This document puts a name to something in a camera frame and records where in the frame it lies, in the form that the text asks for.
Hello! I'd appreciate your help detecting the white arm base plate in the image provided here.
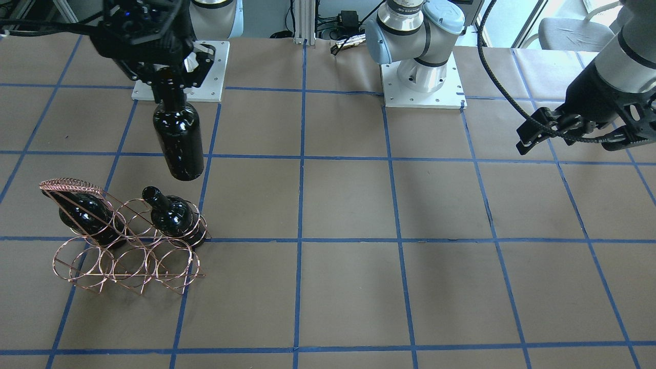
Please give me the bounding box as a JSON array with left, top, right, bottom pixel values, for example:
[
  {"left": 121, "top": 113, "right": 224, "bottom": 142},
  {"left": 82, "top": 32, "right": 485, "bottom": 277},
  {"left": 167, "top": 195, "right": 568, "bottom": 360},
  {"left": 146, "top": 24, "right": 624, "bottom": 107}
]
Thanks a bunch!
[
  {"left": 380, "top": 53, "right": 468, "bottom": 110},
  {"left": 132, "top": 41, "right": 231, "bottom": 103}
]

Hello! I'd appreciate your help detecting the black braided cable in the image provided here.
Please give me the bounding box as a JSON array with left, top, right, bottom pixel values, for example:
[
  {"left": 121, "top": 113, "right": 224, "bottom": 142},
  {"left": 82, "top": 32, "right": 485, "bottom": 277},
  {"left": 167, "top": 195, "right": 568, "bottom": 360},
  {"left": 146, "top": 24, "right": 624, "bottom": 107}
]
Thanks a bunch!
[{"left": 477, "top": 0, "right": 631, "bottom": 144}]

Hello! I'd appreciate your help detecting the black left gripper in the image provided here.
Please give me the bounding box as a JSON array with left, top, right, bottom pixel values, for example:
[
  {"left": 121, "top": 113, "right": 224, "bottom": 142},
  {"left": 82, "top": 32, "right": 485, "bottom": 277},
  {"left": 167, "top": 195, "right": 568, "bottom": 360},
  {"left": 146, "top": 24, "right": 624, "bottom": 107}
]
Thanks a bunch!
[{"left": 516, "top": 65, "right": 654, "bottom": 155}]

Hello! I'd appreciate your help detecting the dark glass wine bottle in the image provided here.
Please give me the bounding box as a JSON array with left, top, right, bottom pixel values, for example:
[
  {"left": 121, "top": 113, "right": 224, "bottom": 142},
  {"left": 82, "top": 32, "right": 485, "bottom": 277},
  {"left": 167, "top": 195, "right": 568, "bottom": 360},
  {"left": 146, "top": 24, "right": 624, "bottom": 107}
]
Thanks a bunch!
[{"left": 153, "top": 67, "right": 204, "bottom": 181}]

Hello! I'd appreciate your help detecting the dark bottle under basket handle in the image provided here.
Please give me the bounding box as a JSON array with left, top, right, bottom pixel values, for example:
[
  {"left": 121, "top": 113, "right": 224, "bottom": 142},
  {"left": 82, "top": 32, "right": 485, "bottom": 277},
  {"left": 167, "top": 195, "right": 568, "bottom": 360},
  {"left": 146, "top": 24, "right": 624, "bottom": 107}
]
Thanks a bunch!
[{"left": 54, "top": 192, "right": 126, "bottom": 249}]

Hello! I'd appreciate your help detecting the black power adapter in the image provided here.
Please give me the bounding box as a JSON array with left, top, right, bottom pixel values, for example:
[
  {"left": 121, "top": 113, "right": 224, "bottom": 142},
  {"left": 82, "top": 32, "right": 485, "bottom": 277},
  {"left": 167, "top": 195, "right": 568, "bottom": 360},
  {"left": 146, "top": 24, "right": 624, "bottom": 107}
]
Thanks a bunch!
[{"left": 337, "top": 10, "right": 359, "bottom": 31}]

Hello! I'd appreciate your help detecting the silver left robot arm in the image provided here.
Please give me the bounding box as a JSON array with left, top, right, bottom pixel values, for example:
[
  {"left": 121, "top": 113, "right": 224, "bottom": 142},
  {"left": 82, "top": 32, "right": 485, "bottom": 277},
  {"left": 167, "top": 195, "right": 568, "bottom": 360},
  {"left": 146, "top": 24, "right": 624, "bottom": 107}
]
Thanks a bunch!
[{"left": 365, "top": 1, "right": 655, "bottom": 155}]

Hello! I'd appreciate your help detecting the copper wire wine basket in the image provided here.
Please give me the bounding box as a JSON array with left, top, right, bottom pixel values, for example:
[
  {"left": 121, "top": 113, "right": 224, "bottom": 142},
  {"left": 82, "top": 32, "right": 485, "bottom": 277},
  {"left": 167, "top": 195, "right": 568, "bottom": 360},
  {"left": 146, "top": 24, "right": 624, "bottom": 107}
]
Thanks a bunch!
[{"left": 39, "top": 178, "right": 210, "bottom": 296}]

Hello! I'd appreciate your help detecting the black cable bundle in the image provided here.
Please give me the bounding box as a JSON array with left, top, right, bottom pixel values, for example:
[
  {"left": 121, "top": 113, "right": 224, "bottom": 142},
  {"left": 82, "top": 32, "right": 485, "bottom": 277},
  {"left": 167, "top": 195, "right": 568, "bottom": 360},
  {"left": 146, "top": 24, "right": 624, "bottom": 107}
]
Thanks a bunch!
[{"left": 315, "top": 10, "right": 390, "bottom": 57}]

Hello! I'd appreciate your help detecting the dark bottle in basket corner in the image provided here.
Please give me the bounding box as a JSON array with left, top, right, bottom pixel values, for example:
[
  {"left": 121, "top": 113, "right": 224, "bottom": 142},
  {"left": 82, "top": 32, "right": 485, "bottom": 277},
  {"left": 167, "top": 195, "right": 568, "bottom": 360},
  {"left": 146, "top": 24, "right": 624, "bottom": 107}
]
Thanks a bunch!
[{"left": 141, "top": 186, "right": 207, "bottom": 249}]

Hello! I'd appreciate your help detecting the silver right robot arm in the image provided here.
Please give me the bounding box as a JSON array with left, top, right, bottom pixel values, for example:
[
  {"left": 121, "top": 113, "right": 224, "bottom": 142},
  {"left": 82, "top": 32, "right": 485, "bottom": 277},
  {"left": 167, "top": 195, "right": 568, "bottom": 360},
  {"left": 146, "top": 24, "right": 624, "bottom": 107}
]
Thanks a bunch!
[{"left": 90, "top": 1, "right": 244, "bottom": 102}]

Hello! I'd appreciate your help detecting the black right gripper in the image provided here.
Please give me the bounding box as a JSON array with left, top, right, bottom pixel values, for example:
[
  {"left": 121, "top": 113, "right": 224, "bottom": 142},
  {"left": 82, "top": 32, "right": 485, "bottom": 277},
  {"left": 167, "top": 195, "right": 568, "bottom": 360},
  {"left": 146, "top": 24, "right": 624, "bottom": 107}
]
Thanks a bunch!
[{"left": 92, "top": 1, "right": 216, "bottom": 102}]

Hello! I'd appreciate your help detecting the grey office chair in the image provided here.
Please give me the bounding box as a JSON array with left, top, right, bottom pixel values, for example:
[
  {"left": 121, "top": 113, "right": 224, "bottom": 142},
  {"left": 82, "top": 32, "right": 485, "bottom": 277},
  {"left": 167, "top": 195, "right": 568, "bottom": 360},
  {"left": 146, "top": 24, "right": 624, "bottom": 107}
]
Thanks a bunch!
[{"left": 518, "top": 1, "right": 628, "bottom": 52}]

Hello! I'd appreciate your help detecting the aluminium frame post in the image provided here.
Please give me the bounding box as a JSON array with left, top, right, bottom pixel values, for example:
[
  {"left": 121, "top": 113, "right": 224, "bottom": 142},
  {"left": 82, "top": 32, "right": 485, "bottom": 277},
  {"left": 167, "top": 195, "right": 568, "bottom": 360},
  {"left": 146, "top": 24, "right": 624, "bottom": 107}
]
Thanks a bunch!
[{"left": 292, "top": 0, "right": 318, "bottom": 48}]

